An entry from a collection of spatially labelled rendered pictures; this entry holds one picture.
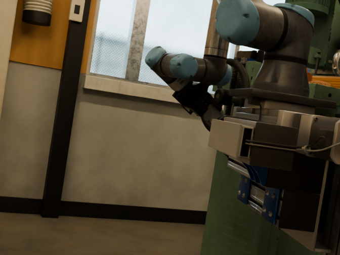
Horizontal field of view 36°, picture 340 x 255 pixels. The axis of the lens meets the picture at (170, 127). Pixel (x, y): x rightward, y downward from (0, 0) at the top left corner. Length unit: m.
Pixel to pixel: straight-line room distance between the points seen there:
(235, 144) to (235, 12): 0.38
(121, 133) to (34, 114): 0.54
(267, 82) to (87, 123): 1.97
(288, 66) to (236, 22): 0.19
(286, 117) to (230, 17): 0.29
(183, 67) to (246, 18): 0.34
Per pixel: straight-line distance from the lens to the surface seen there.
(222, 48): 1.67
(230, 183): 2.15
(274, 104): 1.34
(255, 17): 1.31
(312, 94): 1.88
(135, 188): 3.35
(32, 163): 3.16
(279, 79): 1.37
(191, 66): 1.58
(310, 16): 1.43
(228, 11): 1.33
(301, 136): 1.15
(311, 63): 2.21
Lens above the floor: 0.74
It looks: 2 degrees down
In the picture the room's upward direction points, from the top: 9 degrees clockwise
